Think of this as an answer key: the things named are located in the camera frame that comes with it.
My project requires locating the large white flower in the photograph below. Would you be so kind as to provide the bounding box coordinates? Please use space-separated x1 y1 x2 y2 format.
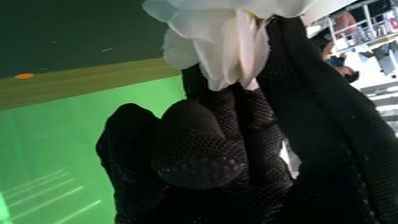
140 0 318 186

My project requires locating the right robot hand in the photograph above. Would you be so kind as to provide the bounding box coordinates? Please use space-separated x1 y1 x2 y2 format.
94 15 398 224

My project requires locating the person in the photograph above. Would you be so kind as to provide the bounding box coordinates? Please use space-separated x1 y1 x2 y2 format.
320 39 362 84

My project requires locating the dark mat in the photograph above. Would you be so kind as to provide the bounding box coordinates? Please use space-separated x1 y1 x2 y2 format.
0 0 174 80

